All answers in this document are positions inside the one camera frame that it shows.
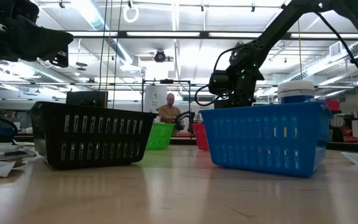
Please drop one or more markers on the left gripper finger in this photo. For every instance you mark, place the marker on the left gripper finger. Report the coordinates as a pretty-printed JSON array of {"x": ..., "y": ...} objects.
[
  {"x": 39, "y": 40},
  {"x": 59, "y": 59}
]

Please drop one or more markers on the blue plastic basket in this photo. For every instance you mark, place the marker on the blue plastic basket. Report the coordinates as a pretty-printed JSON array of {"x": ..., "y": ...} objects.
[{"x": 259, "y": 109}]

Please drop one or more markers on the background black robot arm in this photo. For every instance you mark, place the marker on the background black robot arm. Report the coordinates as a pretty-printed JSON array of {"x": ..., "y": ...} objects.
[{"x": 183, "y": 116}]

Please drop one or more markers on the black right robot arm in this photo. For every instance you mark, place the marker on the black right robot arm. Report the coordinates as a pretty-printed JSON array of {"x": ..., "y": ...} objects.
[{"x": 275, "y": 25}]

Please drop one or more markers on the LED light bar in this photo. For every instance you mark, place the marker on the LED light bar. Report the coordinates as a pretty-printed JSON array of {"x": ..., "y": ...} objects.
[
  {"x": 235, "y": 35},
  {"x": 163, "y": 34},
  {"x": 322, "y": 35},
  {"x": 98, "y": 34}
]

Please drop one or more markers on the disinfectant wipes canister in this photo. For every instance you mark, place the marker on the disinfectant wipes canister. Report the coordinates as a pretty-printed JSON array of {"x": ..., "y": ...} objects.
[{"x": 295, "y": 90}]

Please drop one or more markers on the red plastic basket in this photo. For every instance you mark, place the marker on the red plastic basket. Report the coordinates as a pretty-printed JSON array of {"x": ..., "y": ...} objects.
[{"x": 201, "y": 137}]

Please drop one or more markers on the person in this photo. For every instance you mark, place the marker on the person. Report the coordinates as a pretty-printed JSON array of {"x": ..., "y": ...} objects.
[{"x": 169, "y": 113}]

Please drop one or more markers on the black plastic basket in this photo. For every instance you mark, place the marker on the black plastic basket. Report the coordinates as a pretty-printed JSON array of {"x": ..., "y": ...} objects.
[{"x": 89, "y": 138}]

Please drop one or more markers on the red storage bin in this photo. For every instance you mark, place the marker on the red storage bin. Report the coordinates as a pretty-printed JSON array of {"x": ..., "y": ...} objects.
[{"x": 332, "y": 105}]

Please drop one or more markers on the white poster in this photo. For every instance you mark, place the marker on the white poster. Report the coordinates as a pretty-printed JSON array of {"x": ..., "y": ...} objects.
[{"x": 152, "y": 99}]

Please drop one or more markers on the green plastic basket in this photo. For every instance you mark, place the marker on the green plastic basket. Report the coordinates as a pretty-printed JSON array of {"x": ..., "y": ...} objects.
[{"x": 162, "y": 137}]

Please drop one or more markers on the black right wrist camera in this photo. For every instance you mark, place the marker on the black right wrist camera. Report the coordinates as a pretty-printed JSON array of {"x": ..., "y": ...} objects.
[{"x": 218, "y": 82}]

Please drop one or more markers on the black aluminium table frame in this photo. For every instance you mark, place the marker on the black aluminium table frame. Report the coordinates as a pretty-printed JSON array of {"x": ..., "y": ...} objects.
[{"x": 204, "y": 35}]

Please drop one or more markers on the background black rig frame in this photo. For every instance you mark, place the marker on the background black rig frame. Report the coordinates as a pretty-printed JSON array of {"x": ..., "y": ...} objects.
[{"x": 166, "y": 81}]

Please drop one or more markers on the black overhead camera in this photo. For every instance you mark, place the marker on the black overhead camera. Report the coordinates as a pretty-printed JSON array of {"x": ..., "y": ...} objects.
[{"x": 159, "y": 56}]

